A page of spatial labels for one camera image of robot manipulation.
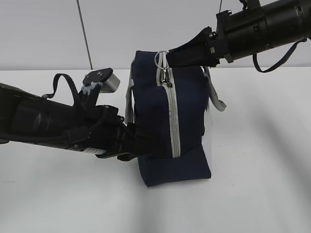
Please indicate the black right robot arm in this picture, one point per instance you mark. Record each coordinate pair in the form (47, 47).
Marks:
(288, 21)

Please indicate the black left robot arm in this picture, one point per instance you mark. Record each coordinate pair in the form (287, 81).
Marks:
(36, 120)

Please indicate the navy blue lunch bag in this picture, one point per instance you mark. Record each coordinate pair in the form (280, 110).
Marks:
(169, 105)

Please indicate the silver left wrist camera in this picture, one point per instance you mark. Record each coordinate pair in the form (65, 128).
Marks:
(104, 78)

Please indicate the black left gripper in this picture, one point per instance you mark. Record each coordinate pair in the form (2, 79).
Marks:
(107, 136)

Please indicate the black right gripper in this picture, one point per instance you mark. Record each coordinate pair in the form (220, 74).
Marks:
(238, 35)

